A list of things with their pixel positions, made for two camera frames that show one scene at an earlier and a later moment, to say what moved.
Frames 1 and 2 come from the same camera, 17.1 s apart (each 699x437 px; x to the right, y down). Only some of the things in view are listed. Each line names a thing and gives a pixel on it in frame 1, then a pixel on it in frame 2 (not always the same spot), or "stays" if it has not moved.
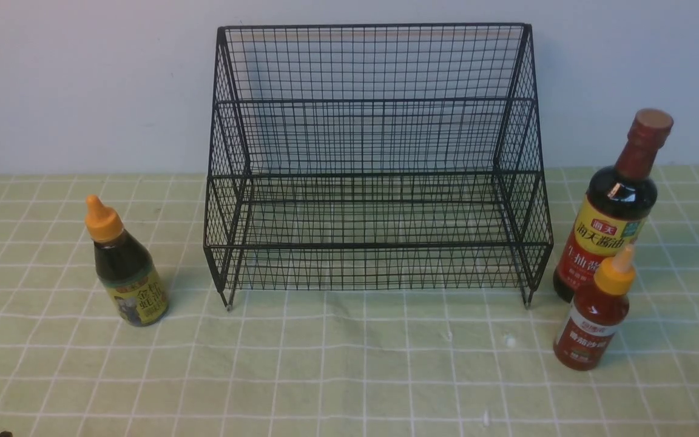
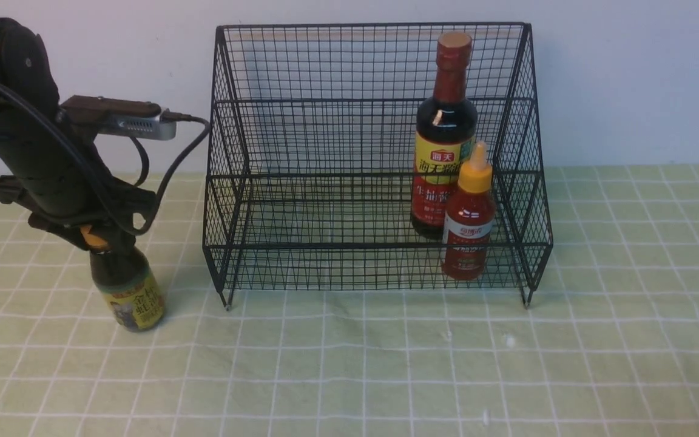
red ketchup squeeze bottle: x=591 y=320 -> x=468 y=223
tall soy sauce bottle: x=617 y=208 -> x=445 y=135
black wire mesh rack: x=377 y=156 stays
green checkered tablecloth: x=41 y=357 stays
